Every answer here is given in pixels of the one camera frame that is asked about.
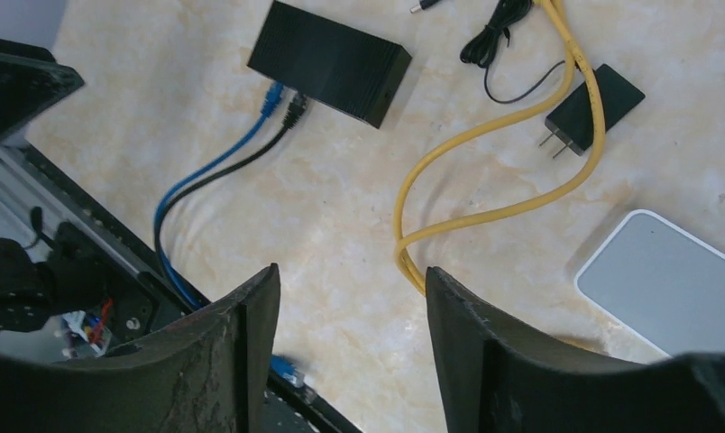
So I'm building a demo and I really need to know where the black ethernet cable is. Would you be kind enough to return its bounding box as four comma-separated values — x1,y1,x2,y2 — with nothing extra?
154,93,310,276

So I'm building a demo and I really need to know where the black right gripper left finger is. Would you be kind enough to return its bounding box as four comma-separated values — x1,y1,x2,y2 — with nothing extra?
0,264,280,432

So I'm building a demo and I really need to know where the black network switch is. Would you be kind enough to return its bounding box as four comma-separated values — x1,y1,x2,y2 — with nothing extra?
247,1,412,129

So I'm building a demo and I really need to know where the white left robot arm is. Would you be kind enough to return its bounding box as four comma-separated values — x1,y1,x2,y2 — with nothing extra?
0,39,107,333

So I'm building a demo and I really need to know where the white network switch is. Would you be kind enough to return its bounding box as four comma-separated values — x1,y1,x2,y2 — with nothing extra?
574,209,725,356

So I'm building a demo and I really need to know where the black switch power cable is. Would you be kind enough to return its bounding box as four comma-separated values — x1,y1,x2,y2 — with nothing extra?
408,0,570,106

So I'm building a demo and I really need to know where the dark blue ethernet cable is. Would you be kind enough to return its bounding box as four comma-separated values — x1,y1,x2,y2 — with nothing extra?
153,81,307,389

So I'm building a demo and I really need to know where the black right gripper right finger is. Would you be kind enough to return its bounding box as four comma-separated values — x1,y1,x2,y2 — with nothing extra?
426,267,725,432

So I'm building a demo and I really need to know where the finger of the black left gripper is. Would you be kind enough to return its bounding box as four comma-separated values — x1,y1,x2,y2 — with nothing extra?
0,39,85,144

